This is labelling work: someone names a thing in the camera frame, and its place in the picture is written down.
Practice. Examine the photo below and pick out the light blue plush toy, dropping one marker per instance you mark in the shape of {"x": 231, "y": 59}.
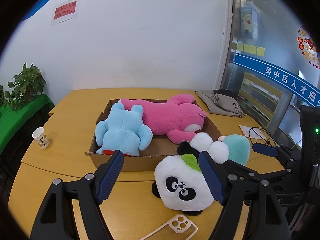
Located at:
{"x": 123, "y": 130}

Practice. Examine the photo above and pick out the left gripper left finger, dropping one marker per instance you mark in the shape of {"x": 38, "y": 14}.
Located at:
{"x": 55, "y": 218}

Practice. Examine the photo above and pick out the panda plush toy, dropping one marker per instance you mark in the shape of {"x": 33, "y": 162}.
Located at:
{"x": 179, "y": 182}

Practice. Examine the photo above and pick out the paper cup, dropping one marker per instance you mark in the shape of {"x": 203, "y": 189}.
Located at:
{"x": 40, "y": 137}

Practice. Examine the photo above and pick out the white paper sheet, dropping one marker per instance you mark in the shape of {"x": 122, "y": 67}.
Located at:
{"x": 252, "y": 132}

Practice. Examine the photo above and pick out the potted green plant right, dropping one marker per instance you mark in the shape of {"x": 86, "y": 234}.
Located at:
{"x": 27, "y": 84}

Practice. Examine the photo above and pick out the beige cloth bag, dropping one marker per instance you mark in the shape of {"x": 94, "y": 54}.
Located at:
{"x": 220, "y": 104}

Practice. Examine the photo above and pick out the yellow sticky notes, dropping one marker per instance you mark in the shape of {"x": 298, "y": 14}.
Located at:
{"x": 248, "y": 48}

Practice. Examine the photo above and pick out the teal and pink plush toy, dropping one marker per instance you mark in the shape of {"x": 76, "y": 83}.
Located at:
{"x": 239, "y": 148}

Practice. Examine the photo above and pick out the green cloth table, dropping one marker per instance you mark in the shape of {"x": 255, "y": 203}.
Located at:
{"x": 12, "y": 121}

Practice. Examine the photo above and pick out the red wall notice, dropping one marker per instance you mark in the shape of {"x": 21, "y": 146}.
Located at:
{"x": 65, "y": 12}

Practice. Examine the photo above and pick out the white phone case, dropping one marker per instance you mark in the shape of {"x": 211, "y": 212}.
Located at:
{"x": 178, "y": 227}

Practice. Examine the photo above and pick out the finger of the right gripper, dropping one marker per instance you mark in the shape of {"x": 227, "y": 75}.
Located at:
{"x": 270, "y": 151}

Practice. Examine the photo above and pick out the pink plush bear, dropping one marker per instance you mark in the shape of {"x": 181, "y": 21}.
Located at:
{"x": 179, "y": 118}

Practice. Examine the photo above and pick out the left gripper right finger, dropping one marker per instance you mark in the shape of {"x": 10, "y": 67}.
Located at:
{"x": 233, "y": 186}

